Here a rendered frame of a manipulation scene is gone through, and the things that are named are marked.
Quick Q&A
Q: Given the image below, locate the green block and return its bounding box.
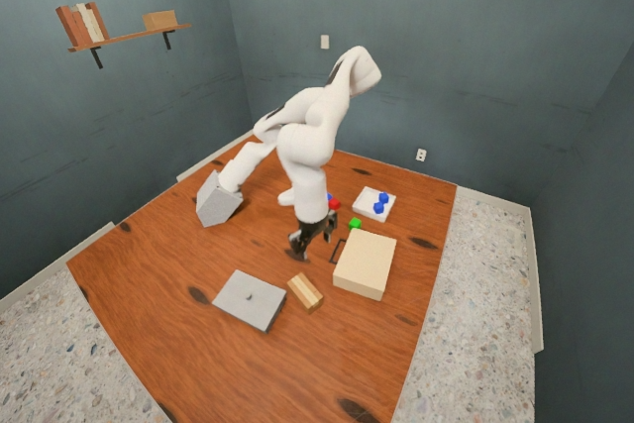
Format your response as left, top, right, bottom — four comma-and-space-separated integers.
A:
349, 218, 362, 231

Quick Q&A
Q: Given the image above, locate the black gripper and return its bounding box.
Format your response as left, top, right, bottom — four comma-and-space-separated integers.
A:
288, 207, 339, 258

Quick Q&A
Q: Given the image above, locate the grey square sheet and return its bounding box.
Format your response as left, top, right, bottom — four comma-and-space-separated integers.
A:
212, 269, 287, 333

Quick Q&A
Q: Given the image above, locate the tan cardboard box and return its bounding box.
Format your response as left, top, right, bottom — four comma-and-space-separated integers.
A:
287, 272, 323, 314

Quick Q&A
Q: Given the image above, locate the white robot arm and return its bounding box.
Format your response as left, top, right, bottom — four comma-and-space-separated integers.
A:
219, 46, 381, 221

